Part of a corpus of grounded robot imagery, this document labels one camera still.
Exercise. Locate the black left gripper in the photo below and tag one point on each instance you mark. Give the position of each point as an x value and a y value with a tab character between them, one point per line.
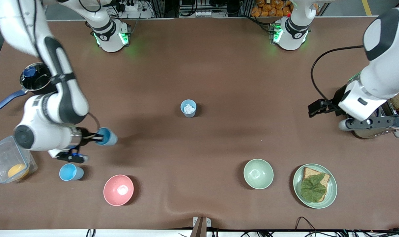
333	106

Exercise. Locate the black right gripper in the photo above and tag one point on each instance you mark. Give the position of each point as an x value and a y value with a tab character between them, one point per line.
85	136

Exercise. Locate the blue cup with paper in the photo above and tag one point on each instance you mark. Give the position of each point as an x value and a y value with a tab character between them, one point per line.
188	113

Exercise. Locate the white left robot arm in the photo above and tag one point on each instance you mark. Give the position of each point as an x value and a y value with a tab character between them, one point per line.
380	75

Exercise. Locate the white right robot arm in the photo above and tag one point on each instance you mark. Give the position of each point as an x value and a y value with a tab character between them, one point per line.
61	98

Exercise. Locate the pink bowl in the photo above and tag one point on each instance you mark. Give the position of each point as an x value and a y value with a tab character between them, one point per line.
118	190

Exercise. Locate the beige and chrome toaster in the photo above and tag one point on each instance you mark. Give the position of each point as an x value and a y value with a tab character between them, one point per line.
377	133

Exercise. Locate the brown bread slice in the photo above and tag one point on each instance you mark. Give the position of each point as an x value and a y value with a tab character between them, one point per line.
308	172

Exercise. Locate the green plate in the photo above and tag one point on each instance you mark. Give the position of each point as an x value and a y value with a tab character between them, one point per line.
331	187

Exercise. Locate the green lettuce leaf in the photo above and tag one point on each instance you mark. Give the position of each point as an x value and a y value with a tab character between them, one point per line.
313	189

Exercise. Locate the green bowl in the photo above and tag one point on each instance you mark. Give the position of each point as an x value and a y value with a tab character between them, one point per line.
258	173

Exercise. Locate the dark blue round item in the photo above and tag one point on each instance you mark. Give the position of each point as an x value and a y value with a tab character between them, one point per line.
30	71

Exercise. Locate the clear plastic container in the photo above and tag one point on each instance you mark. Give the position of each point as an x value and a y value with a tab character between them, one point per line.
3	161

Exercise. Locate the white crumpled paper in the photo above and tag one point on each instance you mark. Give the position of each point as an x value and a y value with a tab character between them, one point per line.
188	108

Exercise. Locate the bag of orange buns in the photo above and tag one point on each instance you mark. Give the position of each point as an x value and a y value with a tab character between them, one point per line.
271	8

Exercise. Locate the white power strip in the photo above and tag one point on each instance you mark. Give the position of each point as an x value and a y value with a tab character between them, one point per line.
131	6

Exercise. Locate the metal table clamp bracket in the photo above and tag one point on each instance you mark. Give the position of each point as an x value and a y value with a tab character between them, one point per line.
201	226

